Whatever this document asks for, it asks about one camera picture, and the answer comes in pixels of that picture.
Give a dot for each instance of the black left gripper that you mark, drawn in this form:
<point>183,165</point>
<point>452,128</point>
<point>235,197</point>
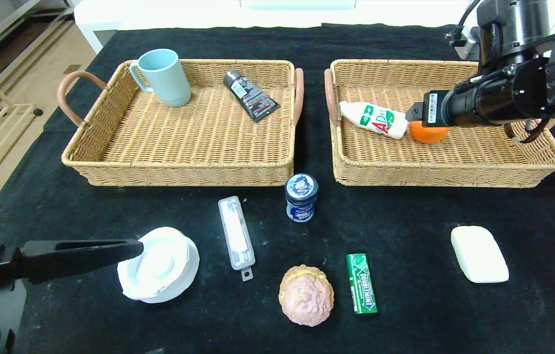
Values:
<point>6,264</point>

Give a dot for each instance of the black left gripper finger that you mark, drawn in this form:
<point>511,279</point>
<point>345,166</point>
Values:
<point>157,351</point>

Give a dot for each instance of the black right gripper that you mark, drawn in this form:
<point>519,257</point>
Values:
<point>430,108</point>

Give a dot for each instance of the orange fruit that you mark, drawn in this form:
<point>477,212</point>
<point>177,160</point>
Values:
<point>429,135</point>

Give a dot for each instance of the blue gum jar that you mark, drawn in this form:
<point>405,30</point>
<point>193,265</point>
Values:
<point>301,196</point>

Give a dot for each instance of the green Doublemint gum pack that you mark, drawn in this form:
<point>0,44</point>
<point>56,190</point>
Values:
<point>362,284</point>

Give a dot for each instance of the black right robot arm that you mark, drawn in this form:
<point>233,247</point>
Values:
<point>528,29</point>

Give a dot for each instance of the wicker basket holding milk bottle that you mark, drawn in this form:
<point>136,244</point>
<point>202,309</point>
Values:
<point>405,157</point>

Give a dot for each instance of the wicker basket holding mug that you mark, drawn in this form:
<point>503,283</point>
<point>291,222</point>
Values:
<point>184,137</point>

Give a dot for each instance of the white AD milk bottle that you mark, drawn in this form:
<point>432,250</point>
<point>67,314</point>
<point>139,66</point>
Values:
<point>370,119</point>

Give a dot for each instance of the white toothbrush case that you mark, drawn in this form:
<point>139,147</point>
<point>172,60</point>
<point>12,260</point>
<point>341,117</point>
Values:
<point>236,236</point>

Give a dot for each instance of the white soap bar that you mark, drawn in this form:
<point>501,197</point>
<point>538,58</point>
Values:
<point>479,254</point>

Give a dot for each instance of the brown lumpy bread bun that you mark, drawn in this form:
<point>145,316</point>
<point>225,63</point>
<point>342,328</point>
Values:
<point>306,296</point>

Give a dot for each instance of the black squeeze tube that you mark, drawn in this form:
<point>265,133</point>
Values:
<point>252,98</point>

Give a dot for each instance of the teal plastic mug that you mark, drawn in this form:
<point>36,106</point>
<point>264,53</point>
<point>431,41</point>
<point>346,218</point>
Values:
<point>166,78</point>

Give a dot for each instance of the grey metal shelf frame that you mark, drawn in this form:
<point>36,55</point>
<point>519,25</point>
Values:
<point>9,24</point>

